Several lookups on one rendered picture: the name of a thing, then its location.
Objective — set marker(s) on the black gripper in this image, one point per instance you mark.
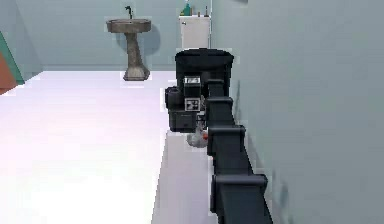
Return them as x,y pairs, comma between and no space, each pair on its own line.
181,120

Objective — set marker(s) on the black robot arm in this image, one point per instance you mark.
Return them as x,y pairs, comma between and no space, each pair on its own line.
235,196

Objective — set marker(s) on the dark thin candlestick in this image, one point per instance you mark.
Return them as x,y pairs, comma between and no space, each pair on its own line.
206,12

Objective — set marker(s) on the grey round lump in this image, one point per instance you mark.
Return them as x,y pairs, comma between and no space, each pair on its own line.
196,138

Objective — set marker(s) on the white toilet with black seat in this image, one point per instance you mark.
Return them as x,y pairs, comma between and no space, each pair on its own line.
195,33

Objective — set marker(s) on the teal bottle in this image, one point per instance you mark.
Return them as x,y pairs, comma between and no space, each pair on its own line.
187,10

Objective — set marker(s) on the black sink faucet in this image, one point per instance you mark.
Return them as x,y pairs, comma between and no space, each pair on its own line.
129,11

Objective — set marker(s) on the teal and orange panel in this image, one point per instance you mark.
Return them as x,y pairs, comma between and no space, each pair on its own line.
8,71

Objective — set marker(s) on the grey pedestal sink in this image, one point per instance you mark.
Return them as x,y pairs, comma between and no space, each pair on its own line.
133,50

